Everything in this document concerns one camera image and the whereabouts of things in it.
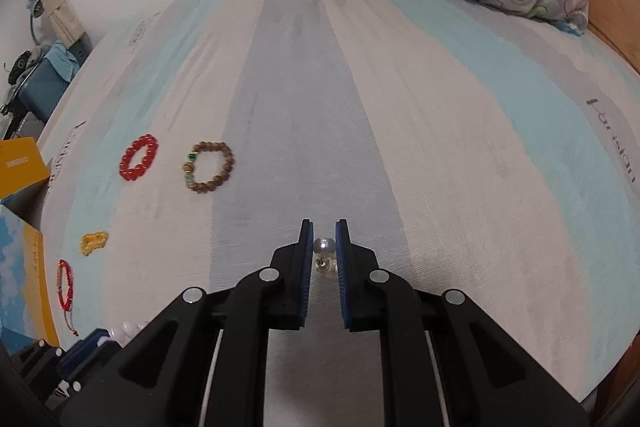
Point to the teal cloth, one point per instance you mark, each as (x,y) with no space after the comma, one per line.
(61,59)

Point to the teal suitcase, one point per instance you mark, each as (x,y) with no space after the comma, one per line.
(42,87)

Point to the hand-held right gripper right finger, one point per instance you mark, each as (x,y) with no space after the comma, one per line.
(343,277)

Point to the pearl earring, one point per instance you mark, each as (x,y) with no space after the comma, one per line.
(324,252)

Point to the sky print cardboard box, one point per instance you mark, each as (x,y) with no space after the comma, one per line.
(20,282)

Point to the striped pastel bed sheet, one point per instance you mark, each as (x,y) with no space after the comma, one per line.
(450,132)

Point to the blue desk lamp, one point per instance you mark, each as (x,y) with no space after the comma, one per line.
(34,14)

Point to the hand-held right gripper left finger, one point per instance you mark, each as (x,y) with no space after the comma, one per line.
(303,277)

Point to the yellow cardboard box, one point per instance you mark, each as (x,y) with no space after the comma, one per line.
(20,167)

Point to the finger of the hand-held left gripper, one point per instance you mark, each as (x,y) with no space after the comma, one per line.
(82,351)

